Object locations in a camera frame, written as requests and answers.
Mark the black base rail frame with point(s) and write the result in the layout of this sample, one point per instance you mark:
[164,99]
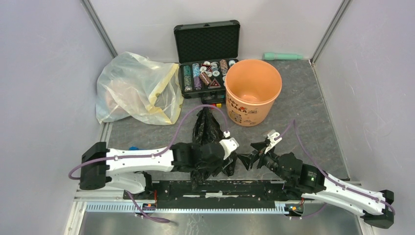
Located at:
[229,197]

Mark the black trash bag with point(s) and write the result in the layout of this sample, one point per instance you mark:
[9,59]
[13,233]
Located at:
[207,130]

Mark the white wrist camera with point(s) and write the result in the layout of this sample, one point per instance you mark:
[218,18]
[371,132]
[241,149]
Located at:
[229,144]
[273,138]

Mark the orange capybara trash bin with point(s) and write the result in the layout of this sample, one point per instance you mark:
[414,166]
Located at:
[252,86]

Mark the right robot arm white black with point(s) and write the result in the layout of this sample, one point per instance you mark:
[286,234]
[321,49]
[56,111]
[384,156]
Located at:
[305,181]

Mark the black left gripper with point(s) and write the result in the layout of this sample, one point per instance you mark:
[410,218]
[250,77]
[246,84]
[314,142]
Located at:
[222,163]

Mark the translucent yellowish plastic bag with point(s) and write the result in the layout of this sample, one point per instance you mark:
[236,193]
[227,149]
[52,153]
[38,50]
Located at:
[134,86]

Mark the red triangle dealer button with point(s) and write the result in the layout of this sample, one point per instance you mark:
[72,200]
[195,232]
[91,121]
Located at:
[214,84]

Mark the mint green handle tool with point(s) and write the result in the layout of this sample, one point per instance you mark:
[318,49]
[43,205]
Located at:
[270,56]

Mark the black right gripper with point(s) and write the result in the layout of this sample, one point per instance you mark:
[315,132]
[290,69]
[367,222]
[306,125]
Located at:
[248,160]

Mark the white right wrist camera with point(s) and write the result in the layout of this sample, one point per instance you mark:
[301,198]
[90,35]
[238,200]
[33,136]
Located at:
[273,138]

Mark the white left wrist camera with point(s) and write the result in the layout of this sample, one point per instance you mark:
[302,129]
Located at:
[229,144]

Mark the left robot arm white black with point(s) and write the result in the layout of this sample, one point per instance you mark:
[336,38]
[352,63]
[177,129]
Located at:
[127,169]

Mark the black poker chip case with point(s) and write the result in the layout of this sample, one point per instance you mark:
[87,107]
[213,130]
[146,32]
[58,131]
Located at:
[206,51]

